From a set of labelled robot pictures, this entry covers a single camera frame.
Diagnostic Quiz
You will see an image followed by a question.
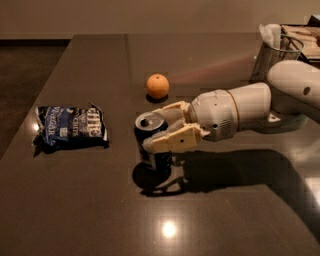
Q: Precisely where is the orange fruit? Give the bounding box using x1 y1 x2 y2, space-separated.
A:
146 74 169 99

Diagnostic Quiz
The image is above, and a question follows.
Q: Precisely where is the blue chips bag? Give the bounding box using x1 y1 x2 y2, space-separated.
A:
33 105 109 154

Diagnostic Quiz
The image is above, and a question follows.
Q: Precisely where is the blue pepsi can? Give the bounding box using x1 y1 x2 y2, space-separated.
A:
134 112 172 171

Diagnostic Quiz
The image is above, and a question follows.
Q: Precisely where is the wire mesh cup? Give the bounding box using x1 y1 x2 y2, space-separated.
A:
250 34 305 83

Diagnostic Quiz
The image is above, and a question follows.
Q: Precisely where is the wooden tray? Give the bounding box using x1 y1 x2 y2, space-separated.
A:
281 14 320 62

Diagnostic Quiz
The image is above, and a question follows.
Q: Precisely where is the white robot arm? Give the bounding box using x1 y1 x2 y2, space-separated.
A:
142 60 320 153

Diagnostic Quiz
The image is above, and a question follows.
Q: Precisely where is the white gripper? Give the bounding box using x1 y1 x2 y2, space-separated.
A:
142 90 238 154

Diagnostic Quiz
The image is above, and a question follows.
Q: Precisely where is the white crumpled napkin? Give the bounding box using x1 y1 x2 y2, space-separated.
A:
259 24 281 48

